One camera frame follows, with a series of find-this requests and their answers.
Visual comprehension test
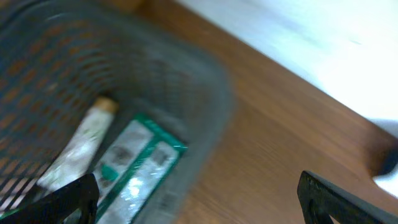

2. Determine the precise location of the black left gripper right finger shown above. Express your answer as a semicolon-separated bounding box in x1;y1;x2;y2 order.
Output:
297;170;397;224

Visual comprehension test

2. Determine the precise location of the white cream tube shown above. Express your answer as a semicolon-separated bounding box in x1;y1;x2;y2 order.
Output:
37;96;119;191

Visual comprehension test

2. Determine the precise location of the grey plastic mesh basket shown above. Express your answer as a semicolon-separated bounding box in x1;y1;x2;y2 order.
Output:
1;1;232;223

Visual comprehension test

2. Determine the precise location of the white barcode scanner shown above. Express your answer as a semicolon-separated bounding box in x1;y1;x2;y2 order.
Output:
371;118;398;198

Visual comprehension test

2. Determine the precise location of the green wipes packet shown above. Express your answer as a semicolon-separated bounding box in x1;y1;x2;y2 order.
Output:
93;114;187;223

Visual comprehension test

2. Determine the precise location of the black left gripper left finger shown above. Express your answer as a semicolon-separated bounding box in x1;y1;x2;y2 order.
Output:
1;174;99;224

